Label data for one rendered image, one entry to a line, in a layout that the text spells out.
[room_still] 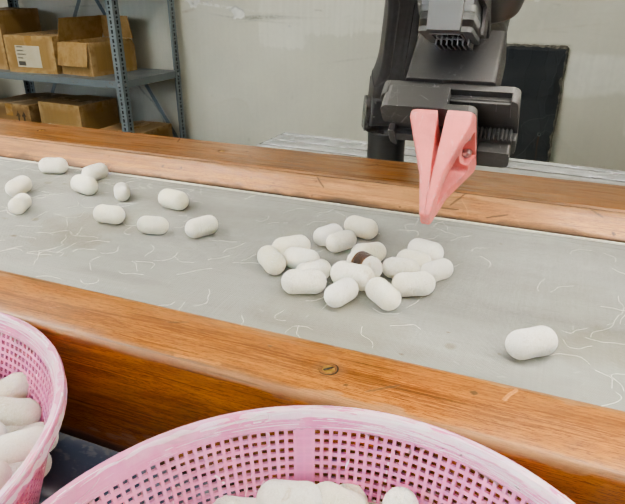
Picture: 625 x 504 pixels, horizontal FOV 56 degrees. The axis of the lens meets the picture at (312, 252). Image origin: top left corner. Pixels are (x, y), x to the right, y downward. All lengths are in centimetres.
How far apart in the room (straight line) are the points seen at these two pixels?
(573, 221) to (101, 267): 46
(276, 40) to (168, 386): 257
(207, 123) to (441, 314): 277
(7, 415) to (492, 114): 39
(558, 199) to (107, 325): 46
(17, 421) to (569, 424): 31
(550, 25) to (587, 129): 42
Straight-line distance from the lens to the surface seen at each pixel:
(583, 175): 111
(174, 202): 66
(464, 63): 47
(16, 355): 44
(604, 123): 256
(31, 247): 62
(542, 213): 65
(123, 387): 41
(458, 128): 44
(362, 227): 57
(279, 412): 31
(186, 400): 38
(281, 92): 290
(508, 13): 50
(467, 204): 65
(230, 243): 57
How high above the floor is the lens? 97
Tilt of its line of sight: 25 degrees down
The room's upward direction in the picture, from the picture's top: straight up
